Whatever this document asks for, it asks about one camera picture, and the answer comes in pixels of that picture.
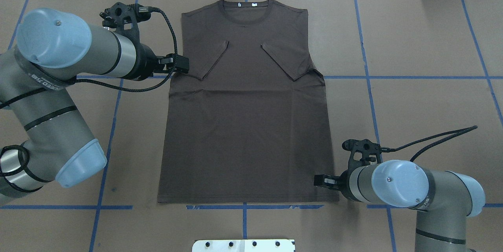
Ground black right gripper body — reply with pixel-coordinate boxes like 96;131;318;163
330;170;356;201

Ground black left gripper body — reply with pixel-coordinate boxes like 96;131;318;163
136;44;173;81

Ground dark brown t-shirt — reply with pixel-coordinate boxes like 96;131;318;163
156;0;339;204

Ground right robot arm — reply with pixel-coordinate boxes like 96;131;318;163
313;160;486;252

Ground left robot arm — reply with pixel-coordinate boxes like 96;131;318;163
1;2;190;205

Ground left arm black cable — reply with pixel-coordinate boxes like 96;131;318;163
0;6;179;184

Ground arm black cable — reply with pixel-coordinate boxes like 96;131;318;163
0;6;179;184
380;125;478;163

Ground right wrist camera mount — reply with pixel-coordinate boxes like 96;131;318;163
341;139;383;171

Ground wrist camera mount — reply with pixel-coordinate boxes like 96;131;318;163
99;2;151;44
341;139;383;171

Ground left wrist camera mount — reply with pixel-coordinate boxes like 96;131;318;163
99;2;151;44

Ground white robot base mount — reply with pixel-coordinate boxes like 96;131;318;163
192;238;296;252

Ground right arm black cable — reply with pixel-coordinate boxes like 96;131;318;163
380;125;478;163

